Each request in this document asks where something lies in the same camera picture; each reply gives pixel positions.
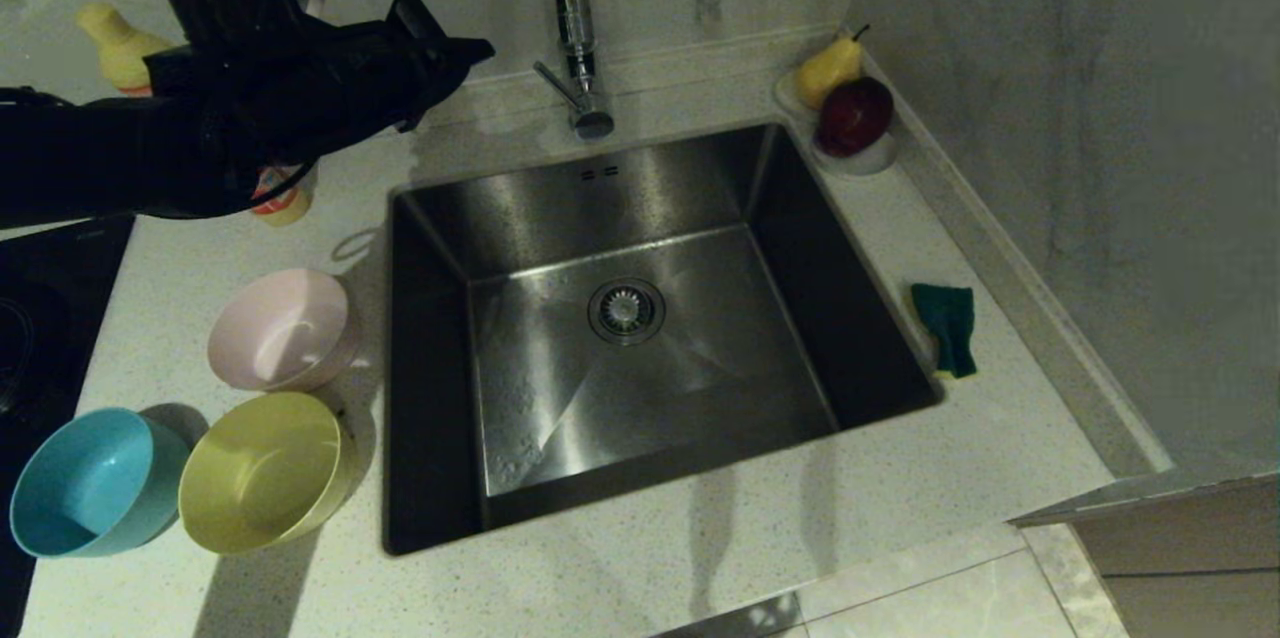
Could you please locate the chrome faucet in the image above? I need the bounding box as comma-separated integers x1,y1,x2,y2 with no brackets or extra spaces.
535,0,617,142

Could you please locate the orange dish soap bottle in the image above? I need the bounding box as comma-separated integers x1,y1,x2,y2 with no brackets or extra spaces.
77,3,319,227

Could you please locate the stainless steel sink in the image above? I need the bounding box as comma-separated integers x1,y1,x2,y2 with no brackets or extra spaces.
383,123,943,556

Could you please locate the yellow green sponge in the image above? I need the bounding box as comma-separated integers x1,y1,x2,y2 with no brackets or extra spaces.
908,283,977,379

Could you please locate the pink plastic bowl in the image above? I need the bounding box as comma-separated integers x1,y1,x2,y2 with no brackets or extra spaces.
207,268,361,392

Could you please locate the round metal drain strainer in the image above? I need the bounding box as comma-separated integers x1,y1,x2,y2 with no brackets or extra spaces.
588,278,667,347

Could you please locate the black induction cooktop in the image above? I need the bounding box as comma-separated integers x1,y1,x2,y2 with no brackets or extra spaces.
0,216,136,638

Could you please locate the yellow pear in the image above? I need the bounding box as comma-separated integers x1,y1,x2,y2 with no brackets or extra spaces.
795,24,869,111

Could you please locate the yellow plastic bowl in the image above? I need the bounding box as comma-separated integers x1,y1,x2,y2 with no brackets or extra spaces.
178,391,358,556

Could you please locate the dark red apple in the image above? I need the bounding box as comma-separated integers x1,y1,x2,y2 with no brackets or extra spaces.
815,76,895,159

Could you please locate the small white dish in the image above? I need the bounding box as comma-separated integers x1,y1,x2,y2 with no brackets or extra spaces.
773,68,899,179

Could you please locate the blue plastic bowl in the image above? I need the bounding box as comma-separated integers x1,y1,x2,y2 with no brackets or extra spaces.
10,407,193,559

